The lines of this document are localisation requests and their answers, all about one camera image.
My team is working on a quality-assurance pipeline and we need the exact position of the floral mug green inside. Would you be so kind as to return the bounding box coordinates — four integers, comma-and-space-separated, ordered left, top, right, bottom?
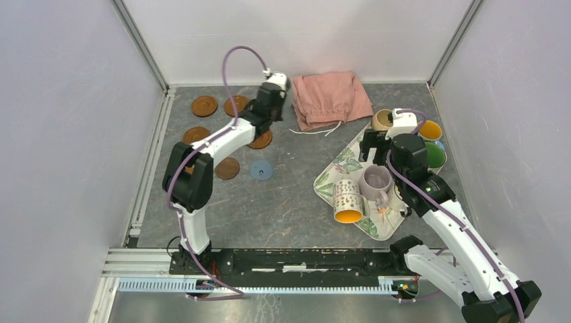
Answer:
425, 142, 447, 170

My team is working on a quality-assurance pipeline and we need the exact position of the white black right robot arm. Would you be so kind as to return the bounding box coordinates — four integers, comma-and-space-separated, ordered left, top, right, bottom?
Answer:
359, 129, 542, 322

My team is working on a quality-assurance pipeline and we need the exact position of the dark brown wooden coaster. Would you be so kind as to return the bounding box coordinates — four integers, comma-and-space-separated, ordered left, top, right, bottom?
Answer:
214, 157, 240, 180

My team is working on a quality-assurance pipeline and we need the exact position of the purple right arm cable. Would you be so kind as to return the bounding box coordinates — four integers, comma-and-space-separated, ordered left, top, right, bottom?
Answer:
385, 108, 527, 323

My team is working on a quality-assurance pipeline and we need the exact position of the light blue round coaster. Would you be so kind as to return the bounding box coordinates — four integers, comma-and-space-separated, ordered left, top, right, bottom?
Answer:
250, 160, 274, 181

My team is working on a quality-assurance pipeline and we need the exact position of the lilac ceramic mug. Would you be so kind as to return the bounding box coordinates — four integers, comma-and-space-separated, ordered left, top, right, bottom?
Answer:
358, 165, 393, 208

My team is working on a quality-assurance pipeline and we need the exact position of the white mug black rim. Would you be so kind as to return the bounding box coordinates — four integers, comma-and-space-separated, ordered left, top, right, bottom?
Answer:
388, 184, 412, 218

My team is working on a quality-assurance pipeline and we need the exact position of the pink folded cloth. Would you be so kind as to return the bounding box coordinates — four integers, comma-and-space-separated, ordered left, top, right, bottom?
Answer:
292, 71, 374, 132

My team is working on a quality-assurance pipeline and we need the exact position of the beige ceramic mug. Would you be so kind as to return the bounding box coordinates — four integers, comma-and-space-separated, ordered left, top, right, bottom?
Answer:
370, 109, 393, 131

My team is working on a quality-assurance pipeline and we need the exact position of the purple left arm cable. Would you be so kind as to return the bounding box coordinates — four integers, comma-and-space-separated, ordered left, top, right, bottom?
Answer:
166, 45, 273, 302

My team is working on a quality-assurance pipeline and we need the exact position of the floral leaf print tray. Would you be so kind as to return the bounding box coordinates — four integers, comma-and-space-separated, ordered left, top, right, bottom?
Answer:
313, 127, 407, 241

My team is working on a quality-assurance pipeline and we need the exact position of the blue butterfly mug orange inside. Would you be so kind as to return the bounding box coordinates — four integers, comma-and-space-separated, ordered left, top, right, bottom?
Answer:
418, 120, 446, 151

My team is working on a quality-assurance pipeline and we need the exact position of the white drawstring cord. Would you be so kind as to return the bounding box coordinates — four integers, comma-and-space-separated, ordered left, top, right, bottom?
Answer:
288, 120, 343, 138

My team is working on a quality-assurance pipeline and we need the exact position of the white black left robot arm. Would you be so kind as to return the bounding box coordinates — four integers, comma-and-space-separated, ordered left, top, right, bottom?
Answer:
162, 80, 292, 275

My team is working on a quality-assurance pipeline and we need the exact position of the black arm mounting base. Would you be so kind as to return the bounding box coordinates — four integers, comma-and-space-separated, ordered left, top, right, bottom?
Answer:
169, 236, 423, 288

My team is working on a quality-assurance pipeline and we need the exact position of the white mug orange inside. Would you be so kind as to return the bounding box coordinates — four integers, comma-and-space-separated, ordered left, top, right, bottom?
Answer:
333, 180, 370, 224

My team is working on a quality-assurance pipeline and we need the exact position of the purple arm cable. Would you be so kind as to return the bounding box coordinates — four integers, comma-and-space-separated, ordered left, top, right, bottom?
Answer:
166, 45, 273, 302
385, 108, 527, 323

